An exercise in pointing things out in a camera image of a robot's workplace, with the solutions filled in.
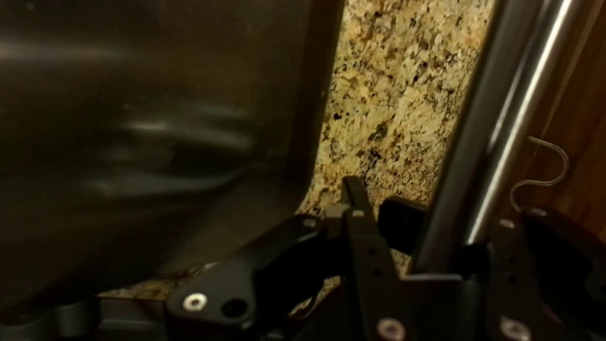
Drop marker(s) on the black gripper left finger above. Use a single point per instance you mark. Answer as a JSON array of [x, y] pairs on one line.
[[307, 280]]

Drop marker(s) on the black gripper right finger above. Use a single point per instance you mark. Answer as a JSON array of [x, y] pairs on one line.
[[570, 266]]

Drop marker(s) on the grey sandwich maker grill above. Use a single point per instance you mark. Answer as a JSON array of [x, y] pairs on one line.
[[138, 137]]

